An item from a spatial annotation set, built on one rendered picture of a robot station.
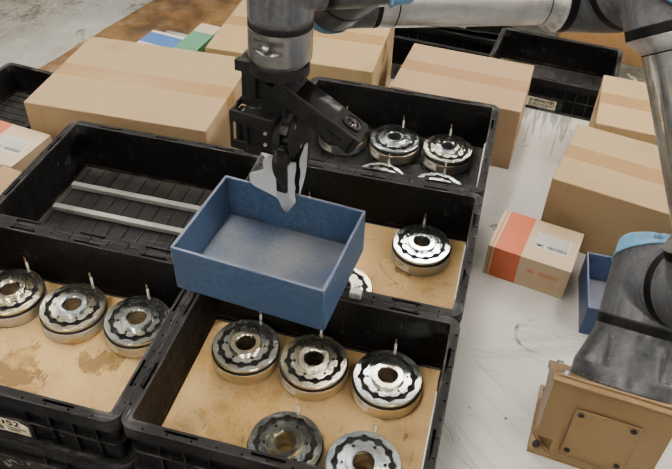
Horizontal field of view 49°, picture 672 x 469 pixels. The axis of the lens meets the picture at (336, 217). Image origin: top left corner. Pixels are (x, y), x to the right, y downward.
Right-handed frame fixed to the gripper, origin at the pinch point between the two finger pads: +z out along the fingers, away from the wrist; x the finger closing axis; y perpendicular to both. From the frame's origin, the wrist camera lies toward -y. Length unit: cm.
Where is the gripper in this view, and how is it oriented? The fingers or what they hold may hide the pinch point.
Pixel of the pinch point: (293, 202)
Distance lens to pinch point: 98.7
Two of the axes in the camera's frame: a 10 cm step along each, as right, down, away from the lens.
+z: -0.5, 7.9, 6.1
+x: -3.7, 5.5, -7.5
